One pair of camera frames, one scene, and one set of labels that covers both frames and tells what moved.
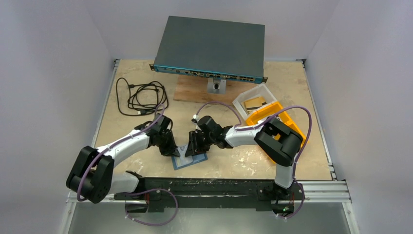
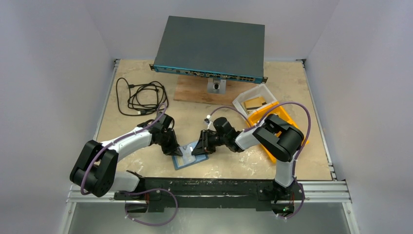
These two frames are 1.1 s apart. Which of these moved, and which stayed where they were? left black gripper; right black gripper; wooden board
Moved: right black gripper
Stayed: wooden board; left black gripper
